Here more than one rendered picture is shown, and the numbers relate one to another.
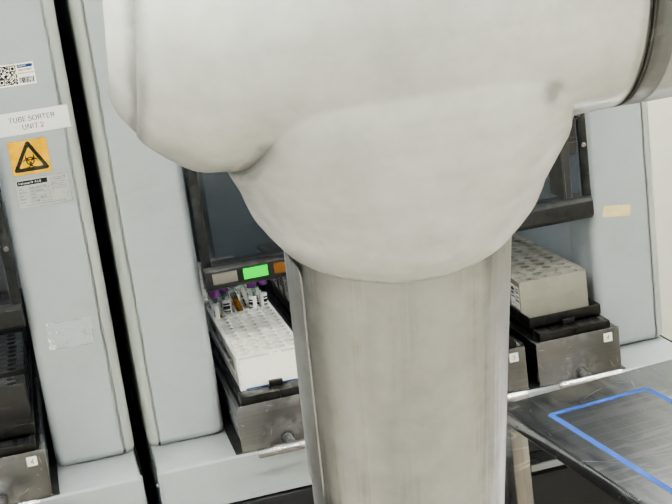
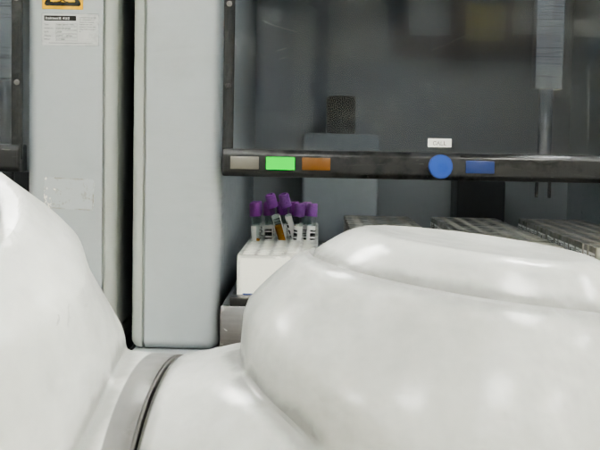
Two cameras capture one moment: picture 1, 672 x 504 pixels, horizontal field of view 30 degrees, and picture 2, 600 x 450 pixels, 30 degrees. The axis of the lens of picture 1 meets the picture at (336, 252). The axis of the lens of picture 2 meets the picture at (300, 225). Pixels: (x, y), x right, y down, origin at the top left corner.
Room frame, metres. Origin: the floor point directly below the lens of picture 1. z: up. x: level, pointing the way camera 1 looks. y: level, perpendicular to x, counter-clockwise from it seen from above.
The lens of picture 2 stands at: (0.38, -0.23, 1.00)
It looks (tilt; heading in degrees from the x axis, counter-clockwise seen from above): 4 degrees down; 13
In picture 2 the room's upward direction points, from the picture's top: 1 degrees clockwise
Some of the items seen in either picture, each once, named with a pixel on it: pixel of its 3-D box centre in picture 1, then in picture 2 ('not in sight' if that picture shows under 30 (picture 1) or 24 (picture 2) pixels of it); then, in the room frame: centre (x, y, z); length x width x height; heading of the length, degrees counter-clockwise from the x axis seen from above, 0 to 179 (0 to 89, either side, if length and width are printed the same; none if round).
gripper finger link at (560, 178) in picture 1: (558, 156); not in sight; (1.07, -0.20, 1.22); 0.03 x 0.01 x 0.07; 13
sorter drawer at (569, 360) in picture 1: (500, 299); not in sight; (2.09, -0.27, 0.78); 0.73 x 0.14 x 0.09; 13
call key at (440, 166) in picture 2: not in sight; (440, 166); (1.78, -0.08, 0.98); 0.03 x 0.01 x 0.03; 103
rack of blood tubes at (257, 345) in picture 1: (254, 343); (280, 268); (1.86, 0.15, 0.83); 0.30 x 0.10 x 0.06; 12
